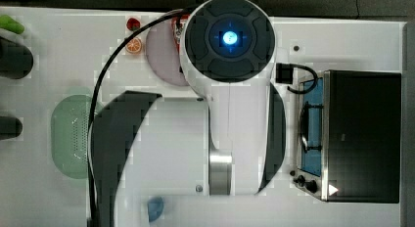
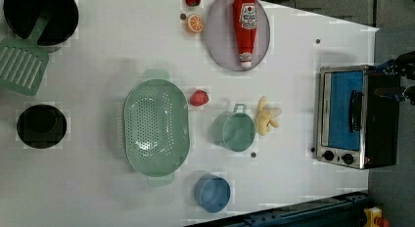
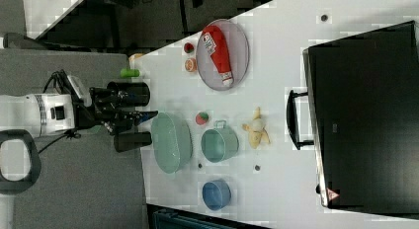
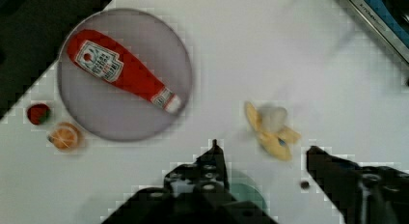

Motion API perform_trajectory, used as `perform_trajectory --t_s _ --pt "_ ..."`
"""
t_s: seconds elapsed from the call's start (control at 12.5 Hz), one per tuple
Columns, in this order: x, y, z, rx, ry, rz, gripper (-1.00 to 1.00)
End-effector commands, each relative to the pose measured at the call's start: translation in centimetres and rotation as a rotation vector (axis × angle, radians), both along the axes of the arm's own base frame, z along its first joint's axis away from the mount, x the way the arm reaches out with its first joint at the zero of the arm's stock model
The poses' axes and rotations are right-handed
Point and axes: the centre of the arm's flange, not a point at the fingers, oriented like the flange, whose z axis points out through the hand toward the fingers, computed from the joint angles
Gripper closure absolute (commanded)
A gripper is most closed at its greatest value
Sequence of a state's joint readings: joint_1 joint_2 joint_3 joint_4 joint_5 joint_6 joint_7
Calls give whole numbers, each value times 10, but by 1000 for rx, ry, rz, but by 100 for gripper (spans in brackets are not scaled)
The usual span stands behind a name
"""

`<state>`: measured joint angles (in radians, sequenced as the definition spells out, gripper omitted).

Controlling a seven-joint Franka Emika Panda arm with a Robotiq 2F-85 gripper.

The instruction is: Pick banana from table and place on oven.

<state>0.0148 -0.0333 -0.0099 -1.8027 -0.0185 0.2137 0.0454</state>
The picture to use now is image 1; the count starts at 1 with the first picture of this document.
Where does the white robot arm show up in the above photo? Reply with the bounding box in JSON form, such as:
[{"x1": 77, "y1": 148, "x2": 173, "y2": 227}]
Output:
[{"x1": 88, "y1": 0, "x2": 285, "y2": 227}]

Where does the grey round plate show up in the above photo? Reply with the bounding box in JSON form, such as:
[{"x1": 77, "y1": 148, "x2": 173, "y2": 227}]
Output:
[{"x1": 145, "y1": 21, "x2": 188, "y2": 87}]

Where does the red ketchup bottle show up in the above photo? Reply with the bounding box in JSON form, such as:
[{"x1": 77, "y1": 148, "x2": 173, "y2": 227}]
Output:
[{"x1": 171, "y1": 14, "x2": 189, "y2": 50}]

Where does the orange slice toy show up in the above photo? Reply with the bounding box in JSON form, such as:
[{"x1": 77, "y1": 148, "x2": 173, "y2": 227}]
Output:
[{"x1": 125, "y1": 37, "x2": 143, "y2": 54}]

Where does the blue cup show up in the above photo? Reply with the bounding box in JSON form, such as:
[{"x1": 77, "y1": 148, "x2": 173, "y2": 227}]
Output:
[{"x1": 147, "y1": 197, "x2": 164, "y2": 222}]

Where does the red strawberry toy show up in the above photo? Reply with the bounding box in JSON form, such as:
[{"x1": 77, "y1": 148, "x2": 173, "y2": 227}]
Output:
[{"x1": 126, "y1": 18, "x2": 141, "y2": 31}]

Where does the green oval colander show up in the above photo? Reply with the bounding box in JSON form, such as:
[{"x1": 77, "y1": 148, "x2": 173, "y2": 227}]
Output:
[{"x1": 51, "y1": 87, "x2": 92, "y2": 179}]

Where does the tall black cylinder cup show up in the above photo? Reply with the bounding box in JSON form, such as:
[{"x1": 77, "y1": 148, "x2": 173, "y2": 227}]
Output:
[{"x1": 0, "y1": 38, "x2": 33, "y2": 79}]

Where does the small black cup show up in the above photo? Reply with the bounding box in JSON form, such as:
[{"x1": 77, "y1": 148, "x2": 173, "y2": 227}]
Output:
[{"x1": 0, "y1": 116, "x2": 23, "y2": 140}]

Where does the green spatula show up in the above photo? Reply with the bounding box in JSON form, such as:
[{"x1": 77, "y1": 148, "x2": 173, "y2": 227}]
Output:
[{"x1": 0, "y1": 15, "x2": 24, "y2": 34}]

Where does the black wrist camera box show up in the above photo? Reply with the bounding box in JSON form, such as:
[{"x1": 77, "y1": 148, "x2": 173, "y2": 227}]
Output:
[{"x1": 275, "y1": 63, "x2": 294, "y2": 84}]

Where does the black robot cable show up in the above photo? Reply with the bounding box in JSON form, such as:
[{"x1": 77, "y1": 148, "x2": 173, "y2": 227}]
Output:
[{"x1": 87, "y1": 5, "x2": 200, "y2": 227}]

